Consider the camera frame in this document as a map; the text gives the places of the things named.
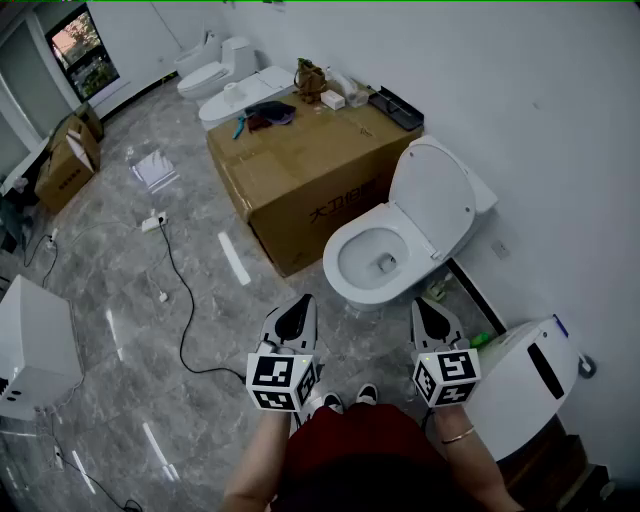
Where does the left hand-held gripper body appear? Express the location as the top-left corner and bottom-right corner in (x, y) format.
(245, 294), (321, 414)

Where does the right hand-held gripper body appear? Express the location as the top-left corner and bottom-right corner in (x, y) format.
(411, 298), (482, 409)

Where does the person's right forearm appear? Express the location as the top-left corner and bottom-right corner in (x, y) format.
(432, 404), (524, 512)

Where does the person's left forearm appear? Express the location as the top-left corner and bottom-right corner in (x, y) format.
(219, 409), (296, 512)

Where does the white toilet with black slot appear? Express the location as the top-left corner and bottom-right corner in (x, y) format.
(462, 315), (581, 464)

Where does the white toilet lid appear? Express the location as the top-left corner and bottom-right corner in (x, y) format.
(388, 141), (477, 261)

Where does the white toilet with flat lid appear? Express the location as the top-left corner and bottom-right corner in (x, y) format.
(198, 65), (297, 132)

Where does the white toilet with tall tank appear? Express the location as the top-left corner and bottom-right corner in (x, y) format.
(176, 35), (257, 101)

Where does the person's dark red skirt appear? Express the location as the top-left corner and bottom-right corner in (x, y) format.
(272, 403), (481, 512)

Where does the large brown cardboard box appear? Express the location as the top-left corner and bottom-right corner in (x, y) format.
(205, 79), (425, 278)

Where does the shiny white sheet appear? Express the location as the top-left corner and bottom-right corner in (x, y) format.
(128, 149), (181, 194)

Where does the dark purple cloth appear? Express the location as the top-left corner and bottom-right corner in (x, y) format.
(243, 100), (297, 126)

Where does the black metal tray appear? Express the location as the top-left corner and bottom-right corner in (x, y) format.
(367, 85), (425, 132)

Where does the white box-shaped appliance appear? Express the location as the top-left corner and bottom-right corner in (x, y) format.
(0, 273), (85, 422)

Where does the clear plastic wrapped tube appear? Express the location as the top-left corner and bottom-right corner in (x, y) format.
(327, 67), (371, 109)

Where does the brown bag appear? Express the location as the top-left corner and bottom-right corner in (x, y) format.
(292, 57), (329, 105)

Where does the small open cardboard box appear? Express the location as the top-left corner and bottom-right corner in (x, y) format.
(33, 115), (102, 215)

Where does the small closed cardboard box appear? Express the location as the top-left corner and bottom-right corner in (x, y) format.
(74, 102), (105, 144)

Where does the dark framed window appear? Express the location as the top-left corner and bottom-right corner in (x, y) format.
(44, 2), (121, 104)

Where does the thin metal bracelet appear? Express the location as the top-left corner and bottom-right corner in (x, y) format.
(440, 425), (476, 445)

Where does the long black floor cable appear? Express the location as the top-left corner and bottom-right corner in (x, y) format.
(158, 222), (249, 379)

